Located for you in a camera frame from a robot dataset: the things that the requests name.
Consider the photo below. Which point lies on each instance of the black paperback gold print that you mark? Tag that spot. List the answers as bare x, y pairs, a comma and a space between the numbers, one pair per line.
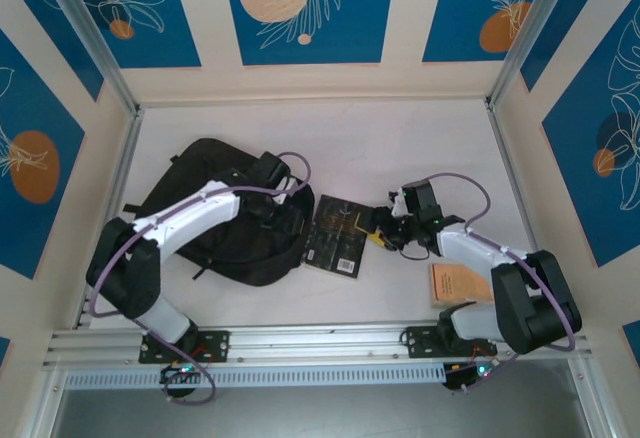
332, 238

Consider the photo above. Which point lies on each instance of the black backpack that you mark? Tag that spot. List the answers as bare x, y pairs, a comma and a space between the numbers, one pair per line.
200, 163

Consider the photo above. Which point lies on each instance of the tan paperback book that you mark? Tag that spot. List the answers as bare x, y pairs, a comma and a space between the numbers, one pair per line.
455, 283

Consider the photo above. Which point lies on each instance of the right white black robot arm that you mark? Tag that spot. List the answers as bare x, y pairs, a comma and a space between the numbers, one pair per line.
535, 303

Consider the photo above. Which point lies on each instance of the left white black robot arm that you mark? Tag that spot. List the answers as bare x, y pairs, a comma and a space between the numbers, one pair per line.
190, 213

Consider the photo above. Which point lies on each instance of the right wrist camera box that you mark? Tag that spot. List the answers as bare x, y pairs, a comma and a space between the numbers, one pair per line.
398, 205

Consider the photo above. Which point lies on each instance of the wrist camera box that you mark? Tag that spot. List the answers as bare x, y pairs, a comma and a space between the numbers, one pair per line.
398, 205
287, 188

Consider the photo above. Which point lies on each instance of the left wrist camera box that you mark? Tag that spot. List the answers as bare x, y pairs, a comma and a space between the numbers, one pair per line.
287, 188

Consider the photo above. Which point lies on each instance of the aluminium side rail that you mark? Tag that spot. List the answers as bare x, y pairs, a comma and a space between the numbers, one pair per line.
506, 153
120, 178

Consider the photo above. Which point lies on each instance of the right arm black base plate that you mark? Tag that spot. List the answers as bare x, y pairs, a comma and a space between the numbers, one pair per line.
420, 343

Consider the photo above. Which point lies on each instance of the aluminium mounting rail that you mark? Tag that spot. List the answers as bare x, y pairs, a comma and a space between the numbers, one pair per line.
320, 343

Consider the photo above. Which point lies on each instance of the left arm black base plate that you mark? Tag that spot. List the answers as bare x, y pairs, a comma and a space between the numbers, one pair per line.
215, 345

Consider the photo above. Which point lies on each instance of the aluminium frame post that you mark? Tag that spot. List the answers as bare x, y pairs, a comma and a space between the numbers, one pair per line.
90, 33
528, 33

